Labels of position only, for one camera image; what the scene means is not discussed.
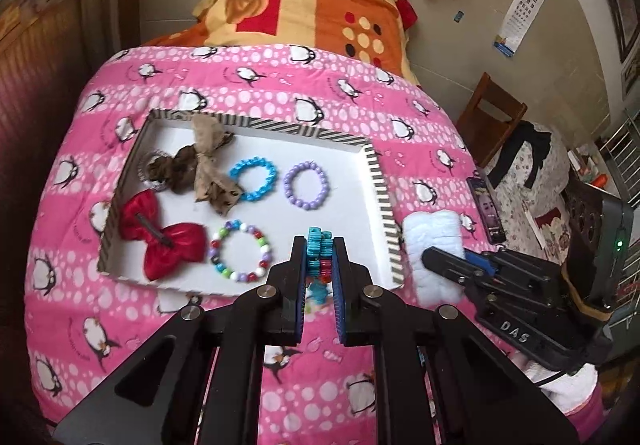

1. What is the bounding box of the black garment on chair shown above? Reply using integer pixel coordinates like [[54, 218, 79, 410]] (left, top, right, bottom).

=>
[[487, 119, 554, 191]]

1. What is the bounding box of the purple bead bracelet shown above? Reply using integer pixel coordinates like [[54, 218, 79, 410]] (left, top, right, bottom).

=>
[[282, 160, 331, 211]]

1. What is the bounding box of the dark smartphone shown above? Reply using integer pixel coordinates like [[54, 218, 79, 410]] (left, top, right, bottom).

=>
[[466, 176, 506, 245]]

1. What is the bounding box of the multicolour round bead bracelet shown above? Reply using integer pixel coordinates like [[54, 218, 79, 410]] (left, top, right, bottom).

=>
[[207, 218, 274, 284]]

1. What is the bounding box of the red satin bow clip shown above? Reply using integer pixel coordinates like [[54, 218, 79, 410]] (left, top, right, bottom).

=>
[[118, 190, 207, 281]]

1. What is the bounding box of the pink penguin quilt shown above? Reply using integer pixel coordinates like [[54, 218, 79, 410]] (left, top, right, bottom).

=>
[[25, 44, 603, 444]]

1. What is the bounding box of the striped shallow box tray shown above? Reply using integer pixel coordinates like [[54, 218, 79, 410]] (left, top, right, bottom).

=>
[[96, 109, 405, 295]]

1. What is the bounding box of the white fluffy scrunchie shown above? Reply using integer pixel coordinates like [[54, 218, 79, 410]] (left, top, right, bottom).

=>
[[402, 210, 464, 307]]

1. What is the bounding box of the multicolour flower bead bracelet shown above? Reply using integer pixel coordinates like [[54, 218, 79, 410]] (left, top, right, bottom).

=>
[[304, 226, 335, 311]]

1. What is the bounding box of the orange yellow folded blanket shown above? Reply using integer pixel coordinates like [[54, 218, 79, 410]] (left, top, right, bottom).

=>
[[151, 0, 418, 83]]

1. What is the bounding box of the blue bead bracelet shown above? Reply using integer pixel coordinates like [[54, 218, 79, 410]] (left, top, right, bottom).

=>
[[228, 156, 279, 203]]

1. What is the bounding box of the leopard brown bow scrunchie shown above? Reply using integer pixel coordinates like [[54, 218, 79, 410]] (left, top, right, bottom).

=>
[[144, 111, 245, 217]]

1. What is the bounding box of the wooden chair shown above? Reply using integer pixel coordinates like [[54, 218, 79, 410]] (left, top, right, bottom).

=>
[[456, 72, 527, 168]]

